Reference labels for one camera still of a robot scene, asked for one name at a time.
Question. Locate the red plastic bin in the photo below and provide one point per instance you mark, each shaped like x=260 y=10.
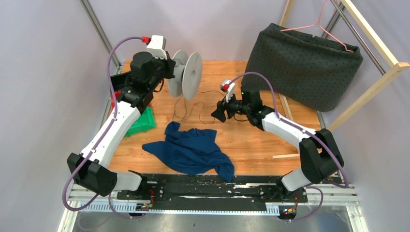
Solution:
x=117 y=93

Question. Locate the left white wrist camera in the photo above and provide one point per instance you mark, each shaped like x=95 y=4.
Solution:
x=155 y=45

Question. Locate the white cable spool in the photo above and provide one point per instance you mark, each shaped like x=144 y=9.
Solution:
x=188 y=75

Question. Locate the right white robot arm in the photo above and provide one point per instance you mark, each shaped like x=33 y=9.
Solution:
x=319 y=154

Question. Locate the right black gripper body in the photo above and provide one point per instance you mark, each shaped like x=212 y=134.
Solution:
x=234 y=106

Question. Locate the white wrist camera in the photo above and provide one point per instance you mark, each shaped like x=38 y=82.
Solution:
x=228 y=87
x=155 y=45

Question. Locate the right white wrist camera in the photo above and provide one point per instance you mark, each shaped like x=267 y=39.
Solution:
x=228 y=87

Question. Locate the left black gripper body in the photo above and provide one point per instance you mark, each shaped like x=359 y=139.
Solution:
x=162 y=69

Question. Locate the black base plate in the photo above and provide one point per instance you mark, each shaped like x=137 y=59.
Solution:
x=181 y=193

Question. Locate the blue cloth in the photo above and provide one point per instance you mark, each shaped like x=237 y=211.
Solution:
x=192 y=152

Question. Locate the wooden frame rack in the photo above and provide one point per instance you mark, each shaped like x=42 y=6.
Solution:
x=372 y=119

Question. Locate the aluminium rail frame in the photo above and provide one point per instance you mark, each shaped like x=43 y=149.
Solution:
x=319 y=196

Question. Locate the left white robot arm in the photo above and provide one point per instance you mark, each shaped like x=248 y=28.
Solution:
x=136 y=87

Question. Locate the black plastic bin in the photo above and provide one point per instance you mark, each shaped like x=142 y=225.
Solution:
x=120 y=81

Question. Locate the green plastic bin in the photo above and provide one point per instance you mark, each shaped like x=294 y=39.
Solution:
x=144 y=123

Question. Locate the dark dotted fabric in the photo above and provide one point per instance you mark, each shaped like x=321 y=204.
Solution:
x=311 y=70

